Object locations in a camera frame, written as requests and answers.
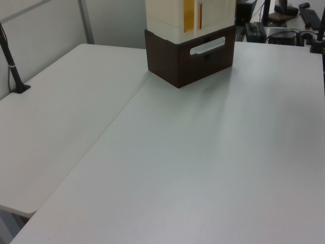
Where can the cream cabinet door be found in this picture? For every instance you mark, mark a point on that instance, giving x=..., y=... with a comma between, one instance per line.
x=215, y=12

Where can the cream wooden cabinet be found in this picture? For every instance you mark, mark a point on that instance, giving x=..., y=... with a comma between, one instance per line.
x=165, y=17

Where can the dark brown drawer box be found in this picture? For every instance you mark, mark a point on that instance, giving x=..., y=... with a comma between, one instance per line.
x=193, y=66

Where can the dark device with green parts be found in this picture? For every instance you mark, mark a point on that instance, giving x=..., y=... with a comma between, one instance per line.
x=255, y=31

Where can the black electronics box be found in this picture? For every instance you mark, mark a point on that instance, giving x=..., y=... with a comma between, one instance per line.
x=283, y=38

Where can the black monitor stand pole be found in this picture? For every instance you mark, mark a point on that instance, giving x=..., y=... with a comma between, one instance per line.
x=266, y=11

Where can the brown wooden board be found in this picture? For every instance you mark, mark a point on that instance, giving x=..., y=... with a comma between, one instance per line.
x=278, y=18

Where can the black monitor foot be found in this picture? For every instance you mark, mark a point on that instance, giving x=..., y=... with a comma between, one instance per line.
x=287, y=10

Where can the black keyboard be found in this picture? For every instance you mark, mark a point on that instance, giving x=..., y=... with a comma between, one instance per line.
x=310, y=17

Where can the black computer mouse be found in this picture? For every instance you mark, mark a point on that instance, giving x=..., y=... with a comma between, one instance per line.
x=304, y=4

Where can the grey metal partition post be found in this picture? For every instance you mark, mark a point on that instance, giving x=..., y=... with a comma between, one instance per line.
x=86, y=20

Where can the black camera stand pole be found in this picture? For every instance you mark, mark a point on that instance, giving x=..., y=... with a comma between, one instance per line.
x=11, y=63

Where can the black camera stand with clamp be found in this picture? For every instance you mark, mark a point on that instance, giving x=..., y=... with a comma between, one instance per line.
x=318, y=40

